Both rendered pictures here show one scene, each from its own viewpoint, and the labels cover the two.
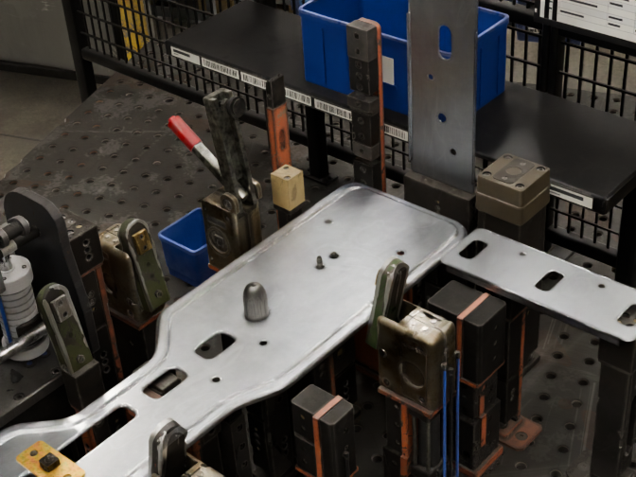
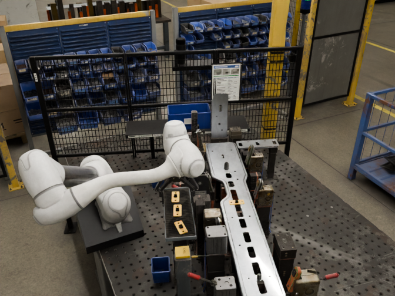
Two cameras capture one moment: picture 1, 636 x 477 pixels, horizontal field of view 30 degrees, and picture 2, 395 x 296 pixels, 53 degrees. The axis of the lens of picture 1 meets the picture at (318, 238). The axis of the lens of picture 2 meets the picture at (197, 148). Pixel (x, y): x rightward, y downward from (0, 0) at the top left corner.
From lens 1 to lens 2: 1.83 m
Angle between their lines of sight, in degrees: 41
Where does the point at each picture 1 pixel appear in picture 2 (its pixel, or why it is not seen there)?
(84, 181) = not seen: hidden behind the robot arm
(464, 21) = (225, 103)
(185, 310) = (215, 174)
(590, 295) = (265, 143)
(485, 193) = (233, 134)
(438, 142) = (218, 129)
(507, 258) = (247, 143)
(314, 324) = (237, 165)
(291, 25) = (147, 122)
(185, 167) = (121, 169)
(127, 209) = not seen: hidden behind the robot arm
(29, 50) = not seen: outside the picture
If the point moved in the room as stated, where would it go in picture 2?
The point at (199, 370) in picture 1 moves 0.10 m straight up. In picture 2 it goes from (233, 179) to (233, 165)
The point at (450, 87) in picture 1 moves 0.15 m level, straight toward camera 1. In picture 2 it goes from (221, 117) to (237, 124)
